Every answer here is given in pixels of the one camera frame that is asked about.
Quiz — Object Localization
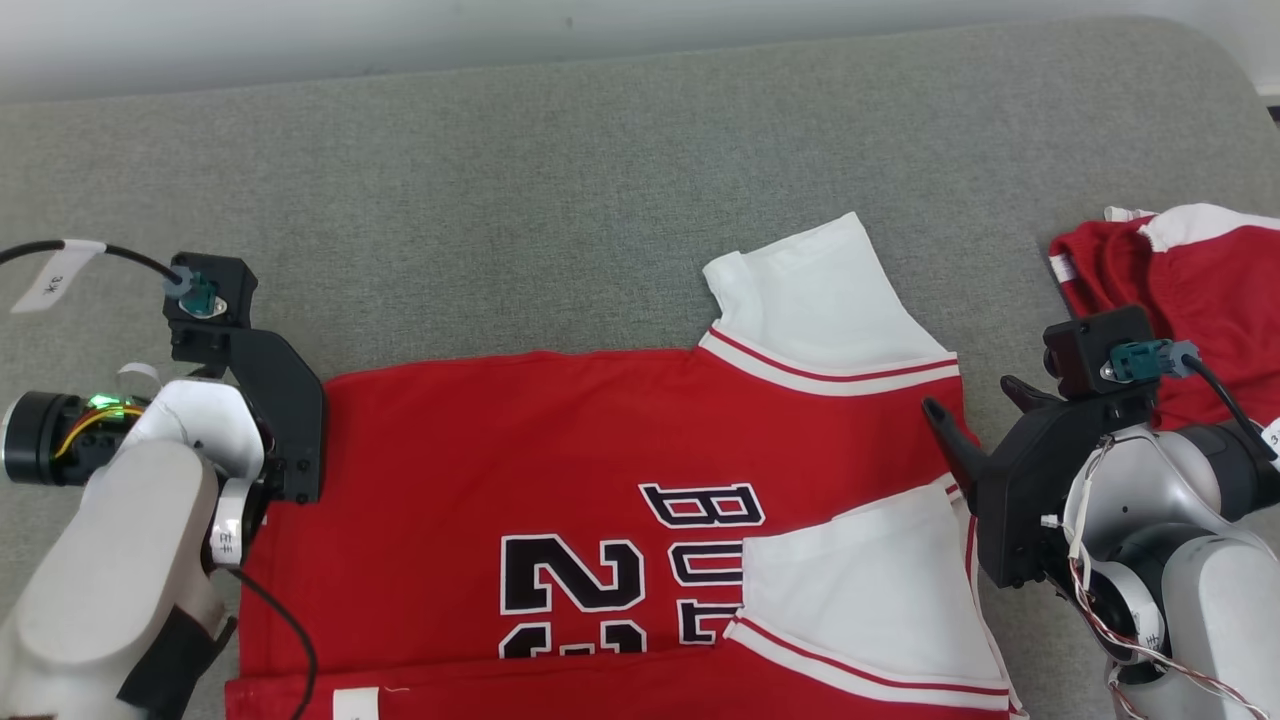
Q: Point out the thin red white wire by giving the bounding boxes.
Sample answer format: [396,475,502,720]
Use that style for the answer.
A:
[1040,435,1280,720]

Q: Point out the red basketball jersey number 23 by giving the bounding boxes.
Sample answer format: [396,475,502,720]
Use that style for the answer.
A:
[225,210,1026,720]

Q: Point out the white cable label tag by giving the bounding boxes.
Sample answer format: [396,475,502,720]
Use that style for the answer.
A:
[10,240,107,314]

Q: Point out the grey fabric sofa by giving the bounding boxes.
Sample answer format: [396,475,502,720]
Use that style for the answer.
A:
[0,15,1280,720]

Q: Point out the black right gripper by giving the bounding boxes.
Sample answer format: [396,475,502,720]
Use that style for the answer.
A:
[920,375,1161,591]

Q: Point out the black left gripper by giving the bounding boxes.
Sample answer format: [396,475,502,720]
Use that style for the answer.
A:
[171,326,327,506]

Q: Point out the red shorts with white trim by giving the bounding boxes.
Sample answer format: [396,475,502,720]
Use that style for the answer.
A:
[1048,203,1280,431]

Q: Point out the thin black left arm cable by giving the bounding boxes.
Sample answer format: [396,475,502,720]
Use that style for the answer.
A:
[222,565,321,720]

